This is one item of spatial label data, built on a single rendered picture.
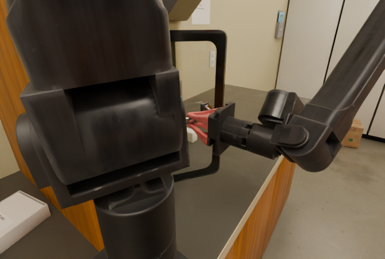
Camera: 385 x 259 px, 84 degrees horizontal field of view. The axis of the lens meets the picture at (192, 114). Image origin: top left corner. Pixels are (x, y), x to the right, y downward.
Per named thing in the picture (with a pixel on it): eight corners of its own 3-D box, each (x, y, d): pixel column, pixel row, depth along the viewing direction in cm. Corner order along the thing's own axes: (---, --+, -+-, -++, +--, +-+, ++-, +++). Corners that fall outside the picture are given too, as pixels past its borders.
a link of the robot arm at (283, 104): (302, 146, 29) (323, 169, 34) (323, 79, 33) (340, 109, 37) (236, 136, 39) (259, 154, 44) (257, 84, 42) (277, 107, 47)
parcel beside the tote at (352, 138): (318, 141, 277) (324, 121, 266) (319, 131, 303) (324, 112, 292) (357, 149, 258) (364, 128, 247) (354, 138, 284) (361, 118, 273)
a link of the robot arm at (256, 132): (277, 156, 35) (279, 165, 39) (290, 120, 37) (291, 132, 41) (238, 143, 39) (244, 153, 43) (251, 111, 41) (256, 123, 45)
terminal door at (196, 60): (112, 195, 56) (81, 30, 40) (217, 171, 65) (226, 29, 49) (112, 196, 55) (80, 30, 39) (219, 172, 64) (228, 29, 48)
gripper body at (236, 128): (227, 100, 46) (261, 108, 42) (224, 141, 50) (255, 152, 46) (211, 109, 41) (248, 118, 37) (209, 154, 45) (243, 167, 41)
